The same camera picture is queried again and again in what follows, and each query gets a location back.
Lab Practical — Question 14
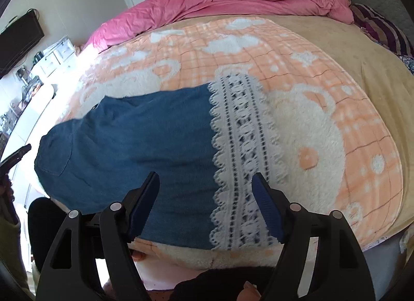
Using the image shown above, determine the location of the orange plaid fleece blanket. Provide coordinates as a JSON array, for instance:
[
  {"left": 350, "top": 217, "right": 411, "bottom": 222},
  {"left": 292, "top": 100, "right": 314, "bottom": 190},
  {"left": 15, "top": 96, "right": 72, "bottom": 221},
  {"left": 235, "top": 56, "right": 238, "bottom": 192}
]
[{"left": 39, "top": 18, "right": 405, "bottom": 271}]

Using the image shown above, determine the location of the blue denim lace-trimmed garment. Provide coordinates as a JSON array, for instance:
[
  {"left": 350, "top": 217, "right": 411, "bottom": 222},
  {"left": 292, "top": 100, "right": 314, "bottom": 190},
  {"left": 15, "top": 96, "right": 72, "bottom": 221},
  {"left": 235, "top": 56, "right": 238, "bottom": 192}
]
[{"left": 34, "top": 74, "right": 292, "bottom": 251}]

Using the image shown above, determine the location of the row of small desk items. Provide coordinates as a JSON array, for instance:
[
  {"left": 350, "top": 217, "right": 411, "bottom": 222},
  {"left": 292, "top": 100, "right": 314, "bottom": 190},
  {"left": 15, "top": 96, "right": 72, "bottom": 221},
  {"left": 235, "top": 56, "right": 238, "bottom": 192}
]
[{"left": 0, "top": 61, "right": 44, "bottom": 140}]

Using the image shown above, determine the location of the white drawer chest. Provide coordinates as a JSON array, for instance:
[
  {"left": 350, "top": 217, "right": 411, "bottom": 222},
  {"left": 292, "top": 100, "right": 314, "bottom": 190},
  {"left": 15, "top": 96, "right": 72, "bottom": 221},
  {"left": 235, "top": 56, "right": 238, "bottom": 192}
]
[{"left": 32, "top": 37, "right": 78, "bottom": 76}]

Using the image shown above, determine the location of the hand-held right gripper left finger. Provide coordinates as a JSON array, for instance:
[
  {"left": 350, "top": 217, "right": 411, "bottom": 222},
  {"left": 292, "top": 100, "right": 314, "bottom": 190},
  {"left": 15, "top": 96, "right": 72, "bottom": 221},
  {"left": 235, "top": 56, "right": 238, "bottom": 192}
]
[{"left": 35, "top": 171, "right": 160, "bottom": 301}]

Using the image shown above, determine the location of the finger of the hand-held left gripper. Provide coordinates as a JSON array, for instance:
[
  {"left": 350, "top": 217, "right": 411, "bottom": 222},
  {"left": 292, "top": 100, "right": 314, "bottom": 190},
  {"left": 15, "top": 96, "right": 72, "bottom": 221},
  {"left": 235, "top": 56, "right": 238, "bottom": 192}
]
[{"left": 0, "top": 144, "right": 32, "bottom": 172}]

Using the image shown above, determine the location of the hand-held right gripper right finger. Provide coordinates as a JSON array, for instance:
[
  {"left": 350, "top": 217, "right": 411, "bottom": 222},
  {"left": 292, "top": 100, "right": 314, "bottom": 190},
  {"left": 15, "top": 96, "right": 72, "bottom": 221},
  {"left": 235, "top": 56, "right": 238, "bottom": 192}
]
[{"left": 252, "top": 172, "right": 376, "bottom": 301}]

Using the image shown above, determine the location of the white desk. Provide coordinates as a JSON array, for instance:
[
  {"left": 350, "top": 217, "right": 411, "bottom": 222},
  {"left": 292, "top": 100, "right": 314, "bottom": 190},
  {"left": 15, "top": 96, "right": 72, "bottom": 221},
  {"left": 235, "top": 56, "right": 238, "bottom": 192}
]
[{"left": 6, "top": 84, "right": 57, "bottom": 162}]

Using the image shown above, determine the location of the purple striped pillow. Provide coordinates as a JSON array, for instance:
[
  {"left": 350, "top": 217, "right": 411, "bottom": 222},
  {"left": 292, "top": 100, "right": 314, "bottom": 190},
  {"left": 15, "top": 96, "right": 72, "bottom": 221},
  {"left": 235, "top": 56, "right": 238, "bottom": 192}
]
[{"left": 349, "top": 3, "right": 414, "bottom": 59}]

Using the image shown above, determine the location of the person's black clothing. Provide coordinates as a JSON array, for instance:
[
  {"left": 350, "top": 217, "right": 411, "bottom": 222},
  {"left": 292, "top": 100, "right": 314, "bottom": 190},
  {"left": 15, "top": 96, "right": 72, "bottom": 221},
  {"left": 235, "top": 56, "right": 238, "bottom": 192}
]
[{"left": 168, "top": 267, "right": 275, "bottom": 301}]

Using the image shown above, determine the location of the pink duvet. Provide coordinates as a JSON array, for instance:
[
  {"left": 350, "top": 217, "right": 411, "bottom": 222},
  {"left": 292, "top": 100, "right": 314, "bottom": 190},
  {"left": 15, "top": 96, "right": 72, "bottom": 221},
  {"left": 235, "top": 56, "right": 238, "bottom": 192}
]
[{"left": 86, "top": 0, "right": 354, "bottom": 54}]

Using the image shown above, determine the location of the black television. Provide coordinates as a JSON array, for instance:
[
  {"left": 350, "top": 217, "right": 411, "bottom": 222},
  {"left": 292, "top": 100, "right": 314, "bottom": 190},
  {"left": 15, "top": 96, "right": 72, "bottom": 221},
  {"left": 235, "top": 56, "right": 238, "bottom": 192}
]
[{"left": 0, "top": 10, "right": 45, "bottom": 78}]

